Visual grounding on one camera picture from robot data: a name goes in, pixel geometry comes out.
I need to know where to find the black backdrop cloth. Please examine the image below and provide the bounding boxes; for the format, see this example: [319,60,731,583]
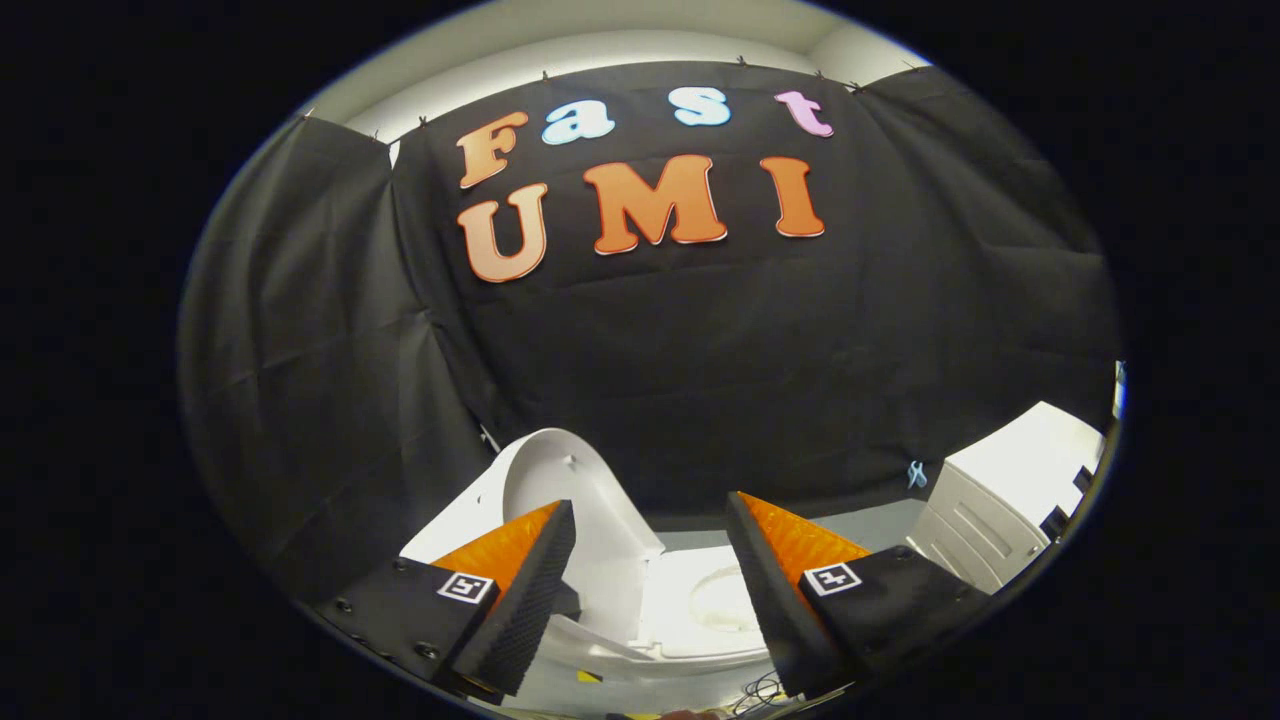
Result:
[180,62,1121,607]

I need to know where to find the tangled black cables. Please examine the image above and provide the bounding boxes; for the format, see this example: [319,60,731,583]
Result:
[733,672,803,715]

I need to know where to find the white toilet lid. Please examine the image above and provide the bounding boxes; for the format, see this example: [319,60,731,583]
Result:
[500,428,667,647]

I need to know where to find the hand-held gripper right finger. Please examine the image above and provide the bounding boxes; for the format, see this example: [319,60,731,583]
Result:
[725,490,991,699]

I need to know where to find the white drawer cabinet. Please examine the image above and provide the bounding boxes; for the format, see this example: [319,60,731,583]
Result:
[905,402,1107,597]

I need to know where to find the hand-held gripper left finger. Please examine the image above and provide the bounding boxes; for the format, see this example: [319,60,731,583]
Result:
[315,500,579,698]

